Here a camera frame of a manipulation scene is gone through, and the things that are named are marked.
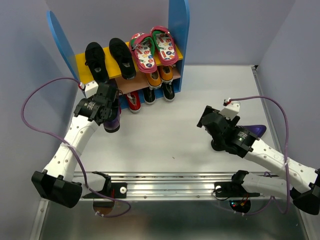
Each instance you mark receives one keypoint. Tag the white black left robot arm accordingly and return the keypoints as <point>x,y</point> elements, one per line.
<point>56,181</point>

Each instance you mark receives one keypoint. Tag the black sneaker far left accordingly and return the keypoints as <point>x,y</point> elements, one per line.
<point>95,60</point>

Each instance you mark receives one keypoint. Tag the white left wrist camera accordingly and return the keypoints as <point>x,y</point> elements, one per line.
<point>90,88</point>

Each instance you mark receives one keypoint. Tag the aluminium mounting rail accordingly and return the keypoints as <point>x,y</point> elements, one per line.
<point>185,186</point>

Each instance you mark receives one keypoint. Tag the yellow sneaker left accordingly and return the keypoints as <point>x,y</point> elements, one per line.
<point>154,80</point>

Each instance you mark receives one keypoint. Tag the pink patterned sandal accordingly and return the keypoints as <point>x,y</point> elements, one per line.
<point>164,45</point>
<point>142,49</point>

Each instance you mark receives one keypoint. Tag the yellow sneaker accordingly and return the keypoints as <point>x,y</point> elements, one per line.
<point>154,80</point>
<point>166,73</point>

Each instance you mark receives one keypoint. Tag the blue yellow shoe shelf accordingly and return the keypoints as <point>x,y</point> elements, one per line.
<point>178,26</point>

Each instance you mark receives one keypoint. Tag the yellow sneaker right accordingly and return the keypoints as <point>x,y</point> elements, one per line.
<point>166,73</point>

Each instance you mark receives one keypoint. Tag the purple shoe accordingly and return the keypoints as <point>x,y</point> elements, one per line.
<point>258,129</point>
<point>112,124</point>

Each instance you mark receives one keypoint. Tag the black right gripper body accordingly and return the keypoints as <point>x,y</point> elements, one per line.
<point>208,109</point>

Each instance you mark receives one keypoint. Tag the black white high-top sneaker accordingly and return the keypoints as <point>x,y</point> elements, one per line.
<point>149,96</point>

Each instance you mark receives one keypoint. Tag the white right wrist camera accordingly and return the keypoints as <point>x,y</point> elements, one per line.
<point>230,110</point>

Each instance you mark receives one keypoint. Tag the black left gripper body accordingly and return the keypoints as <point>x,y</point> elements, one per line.
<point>109,106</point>

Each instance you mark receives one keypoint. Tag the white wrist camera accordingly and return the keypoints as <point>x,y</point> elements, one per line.
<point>230,110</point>
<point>90,88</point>

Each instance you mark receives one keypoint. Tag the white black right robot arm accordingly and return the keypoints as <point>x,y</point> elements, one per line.
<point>295,180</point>

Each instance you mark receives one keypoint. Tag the red sneaker right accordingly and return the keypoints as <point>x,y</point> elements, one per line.
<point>133,100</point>

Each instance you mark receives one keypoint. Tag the black sneaker on top shelf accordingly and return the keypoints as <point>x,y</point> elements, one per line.
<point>123,57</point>

